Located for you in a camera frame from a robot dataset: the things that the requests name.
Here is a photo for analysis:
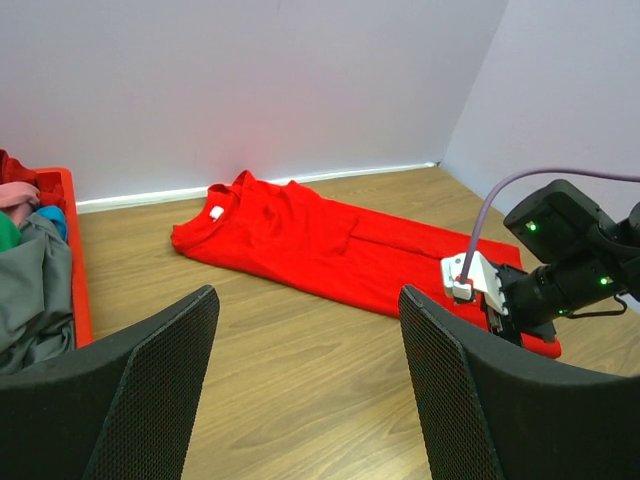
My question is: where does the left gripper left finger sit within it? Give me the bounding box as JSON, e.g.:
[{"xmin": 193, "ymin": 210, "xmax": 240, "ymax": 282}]
[{"xmin": 1, "ymin": 285, "xmax": 220, "ymax": 479}]

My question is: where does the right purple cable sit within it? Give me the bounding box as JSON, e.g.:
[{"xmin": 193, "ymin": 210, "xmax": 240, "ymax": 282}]
[{"xmin": 459, "ymin": 167, "xmax": 640, "ymax": 286}]

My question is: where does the pink t shirt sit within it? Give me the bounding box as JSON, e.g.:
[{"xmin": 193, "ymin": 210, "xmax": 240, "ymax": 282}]
[{"xmin": 0, "ymin": 181, "xmax": 41, "ymax": 227}]

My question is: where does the dark red garment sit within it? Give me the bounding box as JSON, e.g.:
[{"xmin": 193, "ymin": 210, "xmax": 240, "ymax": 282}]
[{"xmin": 1, "ymin": 150, "xmax": 66, "ymax": 211}]

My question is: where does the blue garment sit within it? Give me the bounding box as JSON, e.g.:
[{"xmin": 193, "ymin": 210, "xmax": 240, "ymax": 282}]
[{"xmin": 36, "ymin": 205, "xmax": 69, "ymax": 242}]

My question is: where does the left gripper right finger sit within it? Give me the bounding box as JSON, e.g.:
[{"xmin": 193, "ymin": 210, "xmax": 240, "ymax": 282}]
[{"xmin": 399, "ymin": 285, "xmax": 639, "ymax": 479}]

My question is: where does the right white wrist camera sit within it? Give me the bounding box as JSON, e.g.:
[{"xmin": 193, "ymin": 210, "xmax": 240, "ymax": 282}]
[{"xmin": 440, "ymin": 252, "xmax": 508, "ymax": 316}]

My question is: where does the grey t shirt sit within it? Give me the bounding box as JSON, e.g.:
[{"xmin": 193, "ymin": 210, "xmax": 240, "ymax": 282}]
[{"xmin": 1, "ymin": 213, "xmax": 76, "ymax": 375}]

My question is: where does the red plastic bin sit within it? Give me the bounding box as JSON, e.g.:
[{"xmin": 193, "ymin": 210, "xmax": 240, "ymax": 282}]
[{"xmin": 35, "ymin": 167, "xmax": 94, "ymax": 348}]

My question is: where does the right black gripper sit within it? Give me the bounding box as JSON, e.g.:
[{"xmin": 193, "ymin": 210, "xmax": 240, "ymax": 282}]
[{"xmin": 482, "ymin": 251, "xmax": 628, "ymax": 345}]

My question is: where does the green t shirt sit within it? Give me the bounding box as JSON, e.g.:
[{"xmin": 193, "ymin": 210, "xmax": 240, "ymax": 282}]
[{"xmin": 0, "ymin": 212, "xmax": 21, "ymax": 252}]

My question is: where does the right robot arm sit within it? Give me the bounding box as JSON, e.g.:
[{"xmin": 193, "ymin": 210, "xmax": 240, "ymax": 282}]
[{"xmin": 483, "ymin": 179, "xmax": 639, "ymax": 345}]

